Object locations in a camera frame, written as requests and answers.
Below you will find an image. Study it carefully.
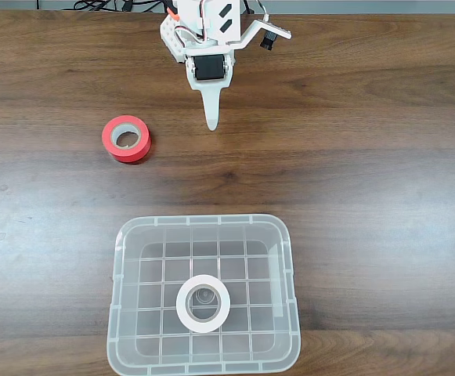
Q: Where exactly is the white tape roll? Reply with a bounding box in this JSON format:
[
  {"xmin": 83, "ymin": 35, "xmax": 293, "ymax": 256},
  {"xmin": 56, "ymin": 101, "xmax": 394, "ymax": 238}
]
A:
[{"xmin": 175, "ymin": 274, "xmax": 232, "ymax": 334}]

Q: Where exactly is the red tape roll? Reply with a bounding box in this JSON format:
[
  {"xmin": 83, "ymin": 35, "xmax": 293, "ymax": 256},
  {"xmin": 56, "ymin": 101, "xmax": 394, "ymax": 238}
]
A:
[{"xmin": 101, "ymin": 114, "xmax": 153, "ymax": 165}]

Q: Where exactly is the black camera on white bracket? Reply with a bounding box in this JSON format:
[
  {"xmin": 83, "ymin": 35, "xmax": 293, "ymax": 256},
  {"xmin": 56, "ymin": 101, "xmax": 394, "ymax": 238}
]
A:
[{"xmin": 229, "ymin": 18, "xmax": 293, "ymax": 51}]

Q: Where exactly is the black cable with plug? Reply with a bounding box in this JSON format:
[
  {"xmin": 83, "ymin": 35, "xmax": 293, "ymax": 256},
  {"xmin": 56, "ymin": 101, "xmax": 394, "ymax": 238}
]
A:
[{"xmin": 114, "ymin": 0, "xmax": 169, "ymax": 13}]

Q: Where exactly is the black looped cable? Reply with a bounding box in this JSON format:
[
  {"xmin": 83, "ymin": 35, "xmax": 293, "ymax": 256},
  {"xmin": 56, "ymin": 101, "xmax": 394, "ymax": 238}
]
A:
[{"xmin": 73, "ymin": 0, "xmax": 114, "ymax": 12}]

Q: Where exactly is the clear plastic box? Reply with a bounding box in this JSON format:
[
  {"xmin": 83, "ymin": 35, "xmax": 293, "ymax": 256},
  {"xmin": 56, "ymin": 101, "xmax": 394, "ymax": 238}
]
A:
[{"xmin": 107, "ymin": 213, "xmax": 302, "ymax": 376}]

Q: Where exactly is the red white black servo wire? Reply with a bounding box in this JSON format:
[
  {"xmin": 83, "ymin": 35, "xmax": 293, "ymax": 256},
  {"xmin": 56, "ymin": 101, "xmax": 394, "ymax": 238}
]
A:
[{"xmin": 173, "ymin": 23, "xmax": 206, "ymax": 42}]

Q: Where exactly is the camera cable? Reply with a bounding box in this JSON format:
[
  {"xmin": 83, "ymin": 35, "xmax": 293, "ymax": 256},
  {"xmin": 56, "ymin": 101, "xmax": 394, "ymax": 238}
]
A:
[{"xmin": 242, "ymin": 0, "xmax": 271, "ymax": 24}]

